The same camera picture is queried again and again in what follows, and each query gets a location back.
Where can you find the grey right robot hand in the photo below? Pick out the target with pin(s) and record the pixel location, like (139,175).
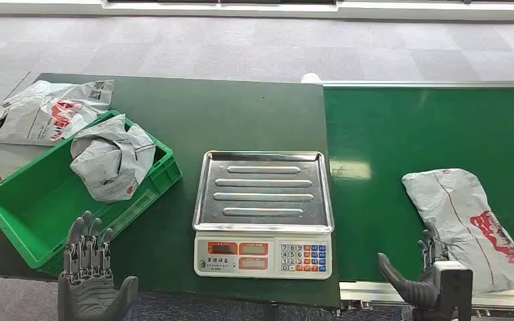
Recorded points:
(410,290)

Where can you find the white courier bag QR codes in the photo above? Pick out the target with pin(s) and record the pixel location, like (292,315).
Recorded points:
(31,111)

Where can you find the crumpled grey courier bag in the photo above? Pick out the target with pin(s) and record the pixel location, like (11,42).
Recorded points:
(110,164)

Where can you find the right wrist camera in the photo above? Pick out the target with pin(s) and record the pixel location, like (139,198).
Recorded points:
(454,283)

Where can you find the thin silver conveyor side rail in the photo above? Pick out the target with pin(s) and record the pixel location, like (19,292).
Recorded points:
(416,84)

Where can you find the grey red-print courier bag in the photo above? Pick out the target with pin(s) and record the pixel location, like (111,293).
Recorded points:
(461,221)

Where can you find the wide silver conveyor side rail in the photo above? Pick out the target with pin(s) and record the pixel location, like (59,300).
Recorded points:
(372,293)

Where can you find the green conveyor belt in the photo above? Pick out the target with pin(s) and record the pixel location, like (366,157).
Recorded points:
(372,212)

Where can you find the white electronic weighing scale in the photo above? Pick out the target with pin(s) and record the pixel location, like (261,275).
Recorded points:
(261,195)

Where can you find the green plastic crate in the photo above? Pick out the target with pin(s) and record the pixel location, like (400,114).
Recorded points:
(31,208)

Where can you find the white conveyor roller cap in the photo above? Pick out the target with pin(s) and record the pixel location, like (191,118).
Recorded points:
(311,78)

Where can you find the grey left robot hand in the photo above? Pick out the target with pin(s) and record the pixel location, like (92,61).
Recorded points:
(88,292)

